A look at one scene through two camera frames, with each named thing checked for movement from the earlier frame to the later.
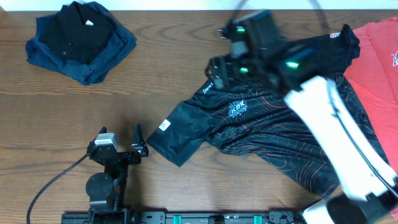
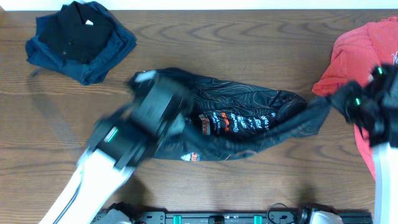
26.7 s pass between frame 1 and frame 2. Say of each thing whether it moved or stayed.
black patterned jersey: moved
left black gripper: moved
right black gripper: moved
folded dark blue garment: stayed
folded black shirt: stayed
